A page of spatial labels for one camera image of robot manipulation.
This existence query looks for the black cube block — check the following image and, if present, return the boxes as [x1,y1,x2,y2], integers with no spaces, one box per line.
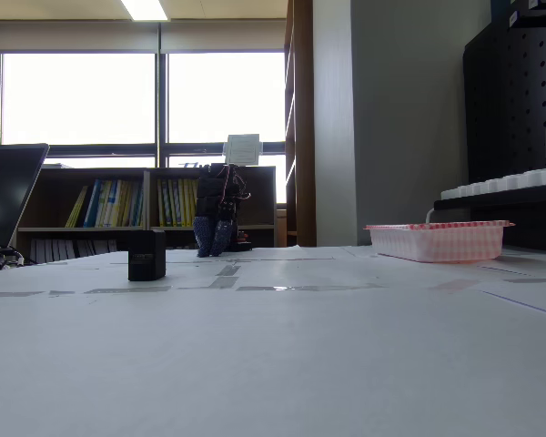
[127,229,167,282]

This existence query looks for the red checkered tray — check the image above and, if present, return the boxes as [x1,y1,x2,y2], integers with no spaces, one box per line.
[363,219,516,265]

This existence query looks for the row of yellow blue books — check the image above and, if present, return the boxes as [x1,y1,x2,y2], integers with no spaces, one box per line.
[157,178,199,228]
[65,178,145,229]

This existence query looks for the white paper sign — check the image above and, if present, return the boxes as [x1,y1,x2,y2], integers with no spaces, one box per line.
[222,133,264,166]

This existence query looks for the tall brown wooden shelf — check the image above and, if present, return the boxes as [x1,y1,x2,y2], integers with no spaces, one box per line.
[283,0,318,249]

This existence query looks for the row of white binders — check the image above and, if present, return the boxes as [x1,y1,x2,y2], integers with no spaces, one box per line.
[29,238,118,264]

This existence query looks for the low wooden bookshelf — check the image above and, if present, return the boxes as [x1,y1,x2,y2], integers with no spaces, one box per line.
[15,165,278,265]

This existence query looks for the ceiling light panel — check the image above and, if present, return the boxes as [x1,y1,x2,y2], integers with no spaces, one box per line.
[119,0,169,22]

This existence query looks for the black laptop screen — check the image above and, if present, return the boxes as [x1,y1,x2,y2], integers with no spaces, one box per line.
[0,143,51,257]

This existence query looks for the white power strip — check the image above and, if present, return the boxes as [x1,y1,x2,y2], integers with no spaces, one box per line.
[440,164,546,201]

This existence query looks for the black pegboard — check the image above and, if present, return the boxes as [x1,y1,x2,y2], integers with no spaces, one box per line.
[462,17,546,183]

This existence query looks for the red white servo cable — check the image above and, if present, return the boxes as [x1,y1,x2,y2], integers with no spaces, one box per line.
[222,164,252,202]

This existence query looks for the black window frame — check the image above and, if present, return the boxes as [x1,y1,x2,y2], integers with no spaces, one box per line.
[0,22,288,170]

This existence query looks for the tangle of black cables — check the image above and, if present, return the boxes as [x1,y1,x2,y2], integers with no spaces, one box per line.
[0,247,27,275]

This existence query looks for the black shelf rail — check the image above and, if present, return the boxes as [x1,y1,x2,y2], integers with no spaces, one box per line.
[433,184,546,254]

